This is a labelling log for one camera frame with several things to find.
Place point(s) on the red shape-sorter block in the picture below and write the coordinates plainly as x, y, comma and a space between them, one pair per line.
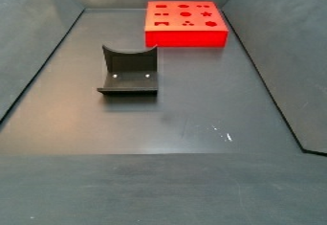
184, 24

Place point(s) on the black curved holder stand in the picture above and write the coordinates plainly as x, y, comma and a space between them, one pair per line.
131, 72

